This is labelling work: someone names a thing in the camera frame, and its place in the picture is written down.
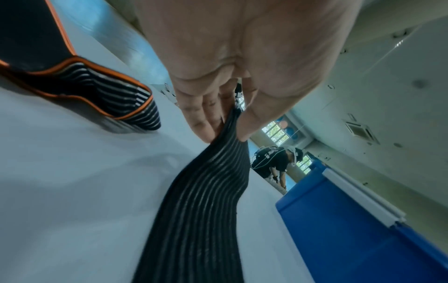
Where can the ceiling air conditioner unit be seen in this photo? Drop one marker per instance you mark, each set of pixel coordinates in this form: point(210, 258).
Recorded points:
point(362, 132)

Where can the person's left hand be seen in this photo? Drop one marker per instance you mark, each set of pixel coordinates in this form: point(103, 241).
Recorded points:
point(245, 41)

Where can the row of exercise balls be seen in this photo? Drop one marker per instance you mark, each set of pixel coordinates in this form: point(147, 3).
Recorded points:
point(290, 130)

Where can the barred window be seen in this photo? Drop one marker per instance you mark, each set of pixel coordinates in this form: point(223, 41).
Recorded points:
point(274, 132)

